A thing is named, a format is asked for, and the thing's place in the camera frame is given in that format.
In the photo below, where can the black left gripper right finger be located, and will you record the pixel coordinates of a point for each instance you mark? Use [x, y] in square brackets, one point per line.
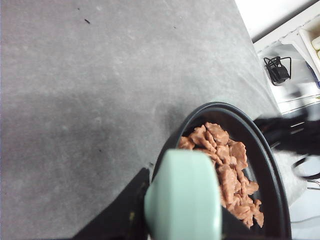
[232, 228]

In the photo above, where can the black clip with cable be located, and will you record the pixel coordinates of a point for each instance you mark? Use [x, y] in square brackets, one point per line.
[278, 73]

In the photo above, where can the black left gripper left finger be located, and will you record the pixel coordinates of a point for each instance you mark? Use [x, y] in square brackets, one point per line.
[124, 218]

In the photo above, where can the black frying pan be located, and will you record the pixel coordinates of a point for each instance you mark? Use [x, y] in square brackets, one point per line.
[182, 201]

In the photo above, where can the pile of brown beef pieces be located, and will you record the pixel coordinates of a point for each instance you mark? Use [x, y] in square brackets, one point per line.
[229, 159]

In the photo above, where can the white storage tray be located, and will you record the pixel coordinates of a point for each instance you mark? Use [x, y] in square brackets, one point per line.
[308, 33]

